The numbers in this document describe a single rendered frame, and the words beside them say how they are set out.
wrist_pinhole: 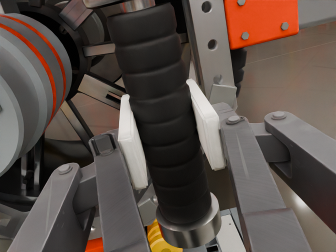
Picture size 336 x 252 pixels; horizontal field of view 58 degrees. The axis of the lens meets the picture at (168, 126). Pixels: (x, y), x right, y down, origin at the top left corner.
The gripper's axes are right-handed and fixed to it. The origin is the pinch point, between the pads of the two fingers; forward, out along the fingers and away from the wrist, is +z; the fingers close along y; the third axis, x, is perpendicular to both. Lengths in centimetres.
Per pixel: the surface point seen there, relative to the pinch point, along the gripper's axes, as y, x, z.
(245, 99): 66, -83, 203
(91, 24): -11, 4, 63
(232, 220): 16, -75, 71
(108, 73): -12, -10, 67
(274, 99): 84, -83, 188
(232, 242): 13, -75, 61
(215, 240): 7, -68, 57
